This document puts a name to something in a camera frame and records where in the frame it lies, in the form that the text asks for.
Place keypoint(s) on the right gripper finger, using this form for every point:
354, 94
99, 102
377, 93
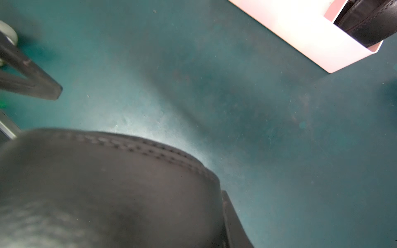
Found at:
234, 233

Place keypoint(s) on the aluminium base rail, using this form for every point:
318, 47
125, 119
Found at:
9, 130

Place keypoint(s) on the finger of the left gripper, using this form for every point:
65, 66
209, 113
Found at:
35, 82

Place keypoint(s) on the grey ribbed ceramic mug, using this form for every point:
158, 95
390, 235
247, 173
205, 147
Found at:
9, 41

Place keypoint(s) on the pink compartment storage box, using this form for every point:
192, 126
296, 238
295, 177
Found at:
309, 27

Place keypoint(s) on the dark green table mat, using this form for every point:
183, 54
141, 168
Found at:
308, 158

